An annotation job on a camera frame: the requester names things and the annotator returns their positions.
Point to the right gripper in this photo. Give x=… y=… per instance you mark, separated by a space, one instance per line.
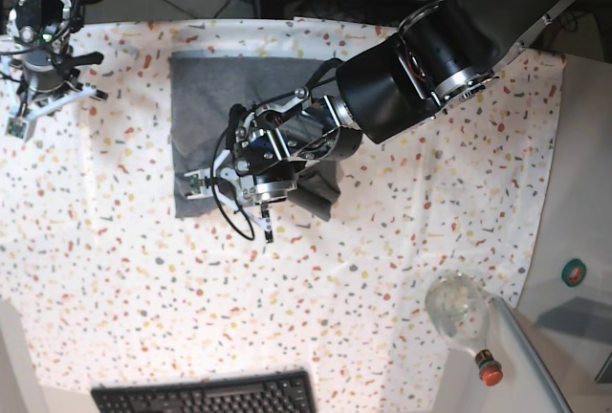
x=47 y=74

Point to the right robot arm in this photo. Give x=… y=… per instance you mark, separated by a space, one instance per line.
x=42 y=29

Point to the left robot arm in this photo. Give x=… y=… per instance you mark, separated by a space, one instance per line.
x=441 y=54

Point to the terrazzo patterned table cloth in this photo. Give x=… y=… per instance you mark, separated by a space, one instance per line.
x=113 y=289

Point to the black computer keyboard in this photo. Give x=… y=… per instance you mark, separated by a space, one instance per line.
x=280 y=392

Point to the clear round glass bottle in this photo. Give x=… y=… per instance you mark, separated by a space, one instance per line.
x=460 y=311

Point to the grey metal bar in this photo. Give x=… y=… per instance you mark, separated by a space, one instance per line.
x=527 y=385

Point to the green tape roll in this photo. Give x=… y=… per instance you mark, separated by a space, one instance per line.
x=573 y=273

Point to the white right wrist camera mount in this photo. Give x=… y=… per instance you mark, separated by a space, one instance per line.
x=25 y=110

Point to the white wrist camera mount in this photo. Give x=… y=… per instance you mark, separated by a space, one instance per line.
x=25 y=110
x=231 y=195

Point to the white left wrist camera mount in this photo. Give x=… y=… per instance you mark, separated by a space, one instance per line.
x=231 y=195

